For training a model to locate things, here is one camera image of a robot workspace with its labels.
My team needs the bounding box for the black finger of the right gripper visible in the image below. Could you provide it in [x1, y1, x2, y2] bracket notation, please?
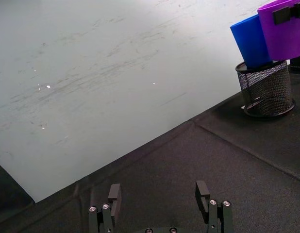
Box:
[273, 0, 300, 25]

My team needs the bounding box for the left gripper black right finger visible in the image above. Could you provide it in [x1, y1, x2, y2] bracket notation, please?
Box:
[195, 180, 234, 233]

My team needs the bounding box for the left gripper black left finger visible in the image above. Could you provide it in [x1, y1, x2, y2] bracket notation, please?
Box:
[88, 183, 122, 233]

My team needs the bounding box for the purple sheet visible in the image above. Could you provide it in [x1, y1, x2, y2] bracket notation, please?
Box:
[256, 0, 300, 61]

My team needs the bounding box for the black table cloth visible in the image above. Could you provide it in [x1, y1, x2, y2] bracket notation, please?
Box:
[0, 57, 300, 233]

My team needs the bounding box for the blue rolled sheet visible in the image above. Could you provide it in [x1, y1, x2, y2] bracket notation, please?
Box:
[229, 14, 274, 68]

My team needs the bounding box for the black mesh pen cup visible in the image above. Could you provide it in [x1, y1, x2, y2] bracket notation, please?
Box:
[235, 59, 297, 118]

